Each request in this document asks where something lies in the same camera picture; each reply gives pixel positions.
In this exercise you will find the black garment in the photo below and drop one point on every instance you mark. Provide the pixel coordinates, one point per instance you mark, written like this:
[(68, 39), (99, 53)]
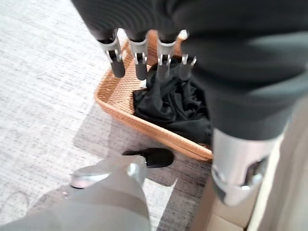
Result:
[(173, 106)]

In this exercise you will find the robot silver leg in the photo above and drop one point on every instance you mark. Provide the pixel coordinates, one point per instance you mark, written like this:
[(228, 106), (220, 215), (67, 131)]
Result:
[(101, 207)]

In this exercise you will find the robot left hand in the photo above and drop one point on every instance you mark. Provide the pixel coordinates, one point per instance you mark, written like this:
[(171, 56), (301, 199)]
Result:
[(216, 36)]

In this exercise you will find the woven wicker basket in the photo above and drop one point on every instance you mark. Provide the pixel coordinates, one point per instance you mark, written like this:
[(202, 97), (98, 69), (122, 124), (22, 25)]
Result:
[(115, 93)]

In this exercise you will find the robot dark foot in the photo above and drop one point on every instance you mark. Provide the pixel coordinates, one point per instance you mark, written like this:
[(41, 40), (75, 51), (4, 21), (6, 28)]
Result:
[(158, 157)]

